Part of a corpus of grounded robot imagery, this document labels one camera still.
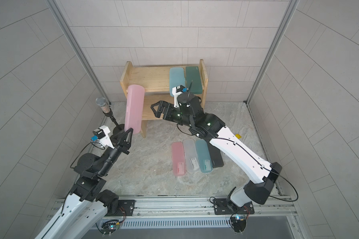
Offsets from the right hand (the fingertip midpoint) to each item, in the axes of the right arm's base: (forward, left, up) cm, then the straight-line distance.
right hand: (157, 110), depth 61 cm
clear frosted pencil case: (-2, -13, -39) cm, 42 cm away
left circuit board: (-35, +25, -37) cm, 57 cm away
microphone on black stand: (+17, +33, -15) cm, 39 cm away
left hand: (-4, +11, -7) cm, 13 cm away
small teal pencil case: (-7, -21, -38) cm, 44 cm away
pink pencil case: (-4, -6, -38) cm, 39 cm away
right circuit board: (-36, -33, -41) cm, 64 cm away
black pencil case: (-4, -28, -38) cm, 47 cm away
